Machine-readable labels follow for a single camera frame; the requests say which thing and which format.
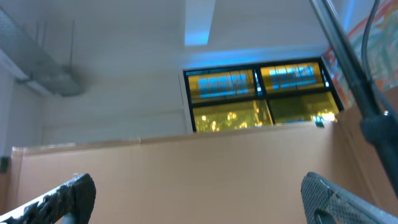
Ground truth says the metal camera stand pole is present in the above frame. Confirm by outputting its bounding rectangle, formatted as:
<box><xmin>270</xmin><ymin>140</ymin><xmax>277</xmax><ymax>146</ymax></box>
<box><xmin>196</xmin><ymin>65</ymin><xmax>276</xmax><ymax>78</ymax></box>
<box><xmin>310</xmin><ymin>0</ymin><xmax>397</xmax><ymax>193</ymax></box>

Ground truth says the cardboard partition wall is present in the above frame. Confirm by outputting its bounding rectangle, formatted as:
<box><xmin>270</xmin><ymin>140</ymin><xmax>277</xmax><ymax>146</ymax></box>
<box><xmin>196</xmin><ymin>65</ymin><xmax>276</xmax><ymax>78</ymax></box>
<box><xmin>1</xmin><ymin>110</ymin><xmax>397</xmax><ymax>223</ymax></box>

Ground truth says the black framed window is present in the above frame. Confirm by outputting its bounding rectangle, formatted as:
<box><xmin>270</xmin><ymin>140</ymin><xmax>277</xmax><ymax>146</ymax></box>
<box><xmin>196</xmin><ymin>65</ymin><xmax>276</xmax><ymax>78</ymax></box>
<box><xmin>183</xmin><ymin>57</ymin><xmax>344</xmax><ymax>133</ymax></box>

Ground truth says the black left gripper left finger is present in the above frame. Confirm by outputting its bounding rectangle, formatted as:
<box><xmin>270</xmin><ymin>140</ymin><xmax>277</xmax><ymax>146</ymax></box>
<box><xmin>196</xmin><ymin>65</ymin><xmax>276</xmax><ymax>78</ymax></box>
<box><xmin>1</xmin><ymin>174</ymin><xmax>96</xmax><ymax>224</ymax></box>

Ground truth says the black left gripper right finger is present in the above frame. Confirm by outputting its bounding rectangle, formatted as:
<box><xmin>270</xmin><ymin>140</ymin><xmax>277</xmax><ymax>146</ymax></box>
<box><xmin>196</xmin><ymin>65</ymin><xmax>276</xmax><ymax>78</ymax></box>
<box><xmin>301</xmin><ymin>172</ymin><xmax>397</xmax><ymax>224</ymax></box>

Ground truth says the colourful wall poster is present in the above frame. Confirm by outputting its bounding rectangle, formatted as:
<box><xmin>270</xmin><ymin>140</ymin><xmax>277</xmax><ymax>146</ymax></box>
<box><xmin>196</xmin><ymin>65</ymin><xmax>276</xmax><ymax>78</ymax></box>
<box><xmin>322</xmin><ymin>0</ymin><xmax>397</xmax><ymax>109</ymax></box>

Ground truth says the grey ceiling duct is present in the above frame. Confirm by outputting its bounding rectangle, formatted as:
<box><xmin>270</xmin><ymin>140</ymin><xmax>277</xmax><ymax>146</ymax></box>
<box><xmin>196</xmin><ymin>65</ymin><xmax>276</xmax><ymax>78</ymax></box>
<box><xmin>1</xmin><ymin>9</ymin><xmax>82</xmax><ymax>96</ymax></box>

